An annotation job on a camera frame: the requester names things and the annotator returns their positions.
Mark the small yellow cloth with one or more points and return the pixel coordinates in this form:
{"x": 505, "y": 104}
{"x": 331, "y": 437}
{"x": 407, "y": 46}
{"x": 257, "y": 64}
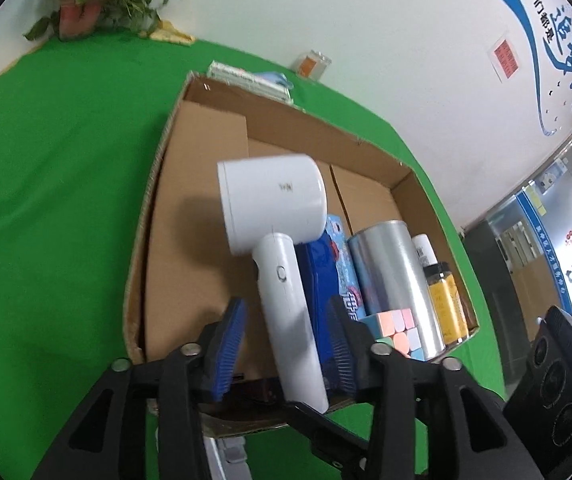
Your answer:
{"x": 171, "y": 34}

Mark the pastel puzzle cube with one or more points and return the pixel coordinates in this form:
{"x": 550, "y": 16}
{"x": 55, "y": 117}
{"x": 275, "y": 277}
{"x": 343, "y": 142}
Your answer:
{"x": 395, "y": 330}

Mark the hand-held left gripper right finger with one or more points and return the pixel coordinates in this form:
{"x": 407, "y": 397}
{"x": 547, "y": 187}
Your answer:
{"x": 343, "y": 360}

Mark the grey folding phone stand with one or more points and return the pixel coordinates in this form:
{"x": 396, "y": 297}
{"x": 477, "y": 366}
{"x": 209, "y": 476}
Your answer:
{"x": 226, "y": 460}

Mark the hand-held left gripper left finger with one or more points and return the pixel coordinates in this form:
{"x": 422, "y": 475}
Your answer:
{"x": 228, "y": 350}

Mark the blue wall decal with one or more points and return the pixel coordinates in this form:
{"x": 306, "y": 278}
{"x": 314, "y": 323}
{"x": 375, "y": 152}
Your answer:
{"x": 515, "y": 10}

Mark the glass door with blue strip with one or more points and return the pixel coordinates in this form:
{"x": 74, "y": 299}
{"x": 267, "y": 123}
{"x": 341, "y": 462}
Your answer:
{"x": 565, "y": 200}

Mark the silver metal can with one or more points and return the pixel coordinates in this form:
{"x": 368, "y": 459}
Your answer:
{"x": 390, "y": 270}

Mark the small clear orange box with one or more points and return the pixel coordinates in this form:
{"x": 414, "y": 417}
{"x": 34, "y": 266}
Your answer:
{"x": 311, "y": 64}

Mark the blue face mask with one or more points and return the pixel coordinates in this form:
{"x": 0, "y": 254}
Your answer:
{"x": 276, "y": 79}

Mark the green tablecloth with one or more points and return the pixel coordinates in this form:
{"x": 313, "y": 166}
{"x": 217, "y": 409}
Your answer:
{"x": 56, "y": 185}

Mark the yellow label glass jar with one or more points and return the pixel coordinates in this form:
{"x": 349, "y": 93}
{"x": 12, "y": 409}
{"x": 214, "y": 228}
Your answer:
{"x": 445, "y": 305}

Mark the white plastic bottle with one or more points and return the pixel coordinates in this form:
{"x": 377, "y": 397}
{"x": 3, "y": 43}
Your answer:
{"x": 424, "y": 249}

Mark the blue stapler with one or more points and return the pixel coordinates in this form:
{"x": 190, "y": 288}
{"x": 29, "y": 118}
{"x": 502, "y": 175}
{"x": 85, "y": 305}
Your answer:
{"x": 316, "y": 280}

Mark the white green packet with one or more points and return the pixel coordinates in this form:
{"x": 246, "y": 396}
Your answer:
{"x": 236, "y": 76}

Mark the white hair dryer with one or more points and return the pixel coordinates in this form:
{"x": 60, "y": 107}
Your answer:
{"x": 271, "y": 195}

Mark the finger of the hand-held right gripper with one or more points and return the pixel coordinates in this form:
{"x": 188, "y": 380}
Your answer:
{"x": 326, "y": 430}

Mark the red wall notice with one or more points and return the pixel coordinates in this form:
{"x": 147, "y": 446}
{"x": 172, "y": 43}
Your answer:
{"x": 505, "y": 60}

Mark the cardboard box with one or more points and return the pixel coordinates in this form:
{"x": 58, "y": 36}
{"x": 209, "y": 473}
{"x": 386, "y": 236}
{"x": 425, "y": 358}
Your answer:
{"x": 196, "y": 210}

